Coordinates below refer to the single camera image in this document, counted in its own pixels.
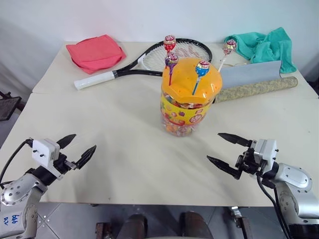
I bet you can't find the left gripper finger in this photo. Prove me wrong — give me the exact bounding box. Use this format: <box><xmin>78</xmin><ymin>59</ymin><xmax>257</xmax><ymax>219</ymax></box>
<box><xmin>56</xmin><ymin>134</ymin><xmax>77</xmax><ymax>151</ymax></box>
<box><xmin>75</xmin><ymin>145</ymin><xmax>97</xmax><ymax>170</ymax></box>

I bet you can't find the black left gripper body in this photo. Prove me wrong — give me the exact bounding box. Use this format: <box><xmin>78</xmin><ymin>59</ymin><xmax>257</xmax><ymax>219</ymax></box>
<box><xmin>53</xmin><ymin>152</ymin><xmax>78</xmax><ymax>175</ymax></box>

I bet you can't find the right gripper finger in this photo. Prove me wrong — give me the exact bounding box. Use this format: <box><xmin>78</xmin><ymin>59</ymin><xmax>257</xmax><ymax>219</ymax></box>
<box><xmin>206</xmin><ymin>155</ymin><xmax>241</xmax><ymax>180</ymax></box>
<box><xmin>217</xmin><ymin>132</ymin><xmax>253</xmax><ymax>148</ymax></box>

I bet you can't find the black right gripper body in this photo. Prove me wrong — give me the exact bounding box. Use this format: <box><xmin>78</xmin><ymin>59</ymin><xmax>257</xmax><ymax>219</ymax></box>
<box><xmin>235</xmin><ymin>146</ymin><xmax>265</xmax><ymax>179</ymax></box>

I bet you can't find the blue lollipop blue stick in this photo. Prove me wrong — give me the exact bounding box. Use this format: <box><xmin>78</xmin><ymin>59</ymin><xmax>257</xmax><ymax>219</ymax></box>
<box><xmin>191</xmin><ymin>60</ymin><xmax>211</xmax><ymax>96</ymax></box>

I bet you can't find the pink lollipop white stick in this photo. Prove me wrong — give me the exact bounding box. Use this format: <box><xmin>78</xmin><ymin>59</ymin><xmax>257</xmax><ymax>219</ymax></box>
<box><xmin>217</xmin><ymin>40</ymin><xmax>238</xmax><ymax>73</ymax></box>

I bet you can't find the purple lollipop purple stick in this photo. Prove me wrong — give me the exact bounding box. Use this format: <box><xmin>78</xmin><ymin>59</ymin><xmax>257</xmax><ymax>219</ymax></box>
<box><xmin>164</xmin><ymin>52</ymin><xmax>179</xmax><ymax>78</ymax></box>

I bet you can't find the red lollipop red stick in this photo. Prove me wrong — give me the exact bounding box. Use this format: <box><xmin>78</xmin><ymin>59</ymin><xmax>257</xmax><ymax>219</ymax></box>
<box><xmin>163</xmin><ymin>35</ymin><xmax>177</xmax><ymax>86</ymax></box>

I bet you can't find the rolled speckled mat grey underside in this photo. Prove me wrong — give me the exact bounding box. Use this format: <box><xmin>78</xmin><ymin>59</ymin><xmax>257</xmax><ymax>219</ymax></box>
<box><xmin>213</xmin><ymin>60</ymin><xmax>299</xmax><ymax>104</ymax></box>

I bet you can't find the black white tennis racket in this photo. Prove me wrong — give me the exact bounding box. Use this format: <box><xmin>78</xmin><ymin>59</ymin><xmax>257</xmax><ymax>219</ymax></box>
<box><xmin>73</xmin><ymin>37</ymin><xmax>213</xmax><ymax>91</ymax></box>

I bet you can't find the dark rounded shape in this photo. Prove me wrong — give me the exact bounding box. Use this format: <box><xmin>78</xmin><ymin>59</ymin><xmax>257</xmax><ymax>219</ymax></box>
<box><xmin>117</xmin><ymin>213</ymin><xmax>149</xmax><ymax>239</ymax></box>
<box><xmin>178</xmin><ymin>211</ymin><xmax>214</xmax><ymax>239</ymax></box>

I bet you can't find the dark brown table leg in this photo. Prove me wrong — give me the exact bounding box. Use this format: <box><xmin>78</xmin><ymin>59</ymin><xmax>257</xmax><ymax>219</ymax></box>
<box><xmin>96</xmin><ymin>222</ymin><xmax>112</xmax><ymax>239</ymax></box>

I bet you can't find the candy jar with orange lid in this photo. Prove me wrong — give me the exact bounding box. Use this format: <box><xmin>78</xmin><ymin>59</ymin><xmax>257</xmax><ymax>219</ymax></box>
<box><xmin>159</xmin><ymin>57</ymin><xmax>223</xmax><ymax>138</ymax></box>

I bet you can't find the folded pink cloth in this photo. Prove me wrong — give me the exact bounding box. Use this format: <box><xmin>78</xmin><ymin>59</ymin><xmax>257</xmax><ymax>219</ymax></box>
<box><xmin>66</xmin><ymin>34</ymin><xmax>127</xmax><ymax>75</ymax></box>

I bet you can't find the crumpled teal cloth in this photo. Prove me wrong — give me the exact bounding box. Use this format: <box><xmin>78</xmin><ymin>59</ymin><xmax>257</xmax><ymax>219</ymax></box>
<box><xmin>223</xmin><ymin>26</ymin><xmax>298</xmax><ymax>74</ymax></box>

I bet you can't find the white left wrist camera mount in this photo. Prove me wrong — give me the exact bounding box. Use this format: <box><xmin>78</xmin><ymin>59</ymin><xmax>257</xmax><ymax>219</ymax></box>
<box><xmin>31</xmin><ymin>138</ymin><xmax>63</xmax><ymax>181</ymax></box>

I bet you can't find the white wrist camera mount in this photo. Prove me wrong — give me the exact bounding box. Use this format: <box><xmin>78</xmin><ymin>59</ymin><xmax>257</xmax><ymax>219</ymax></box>
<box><xmin>252</xmin><ymin>138</ymin><xmax>278</xmax><ymax>173</ymax></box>
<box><xmin>31</xmin><ymin>138</ymin><xmax>63</xmax><ymax>181</ymax></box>

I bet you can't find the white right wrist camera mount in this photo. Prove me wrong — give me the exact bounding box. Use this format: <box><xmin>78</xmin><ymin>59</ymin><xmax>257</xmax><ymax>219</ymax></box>
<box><xmin>252</xmin><ymin>138</ymin><xmax>278</xmax><ymax>173</ymax></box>

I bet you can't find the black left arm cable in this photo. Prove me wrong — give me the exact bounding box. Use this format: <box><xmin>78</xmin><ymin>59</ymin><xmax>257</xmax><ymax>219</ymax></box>
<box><xmin>0</xmin><ymin>138</ymin><xmax>34</xmax><ymax>190</ymax></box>

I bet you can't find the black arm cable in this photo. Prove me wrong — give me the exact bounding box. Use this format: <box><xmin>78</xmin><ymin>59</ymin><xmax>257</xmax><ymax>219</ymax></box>
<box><xmin>256</xmin><ymin>159</ymin><xmax>293</xmax><ymax>239</ymax></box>
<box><xmin>0</xmin><ymin>138</ymin><xmax>34</xmax><ymax>190</ymax></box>

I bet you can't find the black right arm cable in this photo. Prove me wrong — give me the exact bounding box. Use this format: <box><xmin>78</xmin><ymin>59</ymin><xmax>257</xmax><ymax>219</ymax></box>
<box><xmin>256</xmin><ymin>159</ymin><xmax>293</xmax><ymax>239</ymax></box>

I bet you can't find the table leg with metal bracket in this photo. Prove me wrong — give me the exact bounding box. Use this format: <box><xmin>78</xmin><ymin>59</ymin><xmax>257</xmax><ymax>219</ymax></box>
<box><xmin>230</xmin><ymin>206</ymin><xmax>251</xmax><ymax>239</ymax></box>

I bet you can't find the black metal frame stand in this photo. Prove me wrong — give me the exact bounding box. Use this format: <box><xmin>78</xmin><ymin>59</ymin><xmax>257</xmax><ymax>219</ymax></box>
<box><xmin>0</xmin><ymin>91</ymin><xmax>22</xmax><ymax>122</ymax></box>

